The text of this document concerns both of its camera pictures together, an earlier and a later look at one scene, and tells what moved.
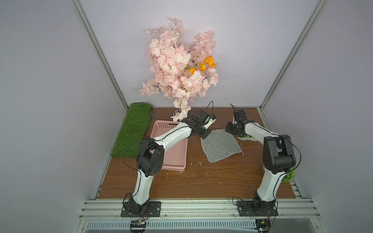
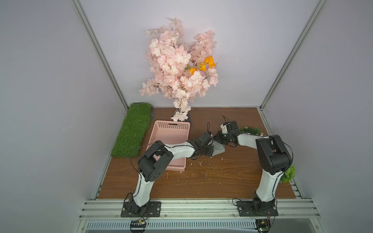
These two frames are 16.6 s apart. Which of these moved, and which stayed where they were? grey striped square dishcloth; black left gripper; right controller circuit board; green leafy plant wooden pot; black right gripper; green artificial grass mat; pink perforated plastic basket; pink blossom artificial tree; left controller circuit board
Moved: grey striped square dishcloth; black left gripper; black right gripper
Stayed: left controller circuit board; right controller circuit board; pink blossom artificial tree; pink perforated plastic basket; green leafy plant wooden pot; green artificial grass mat
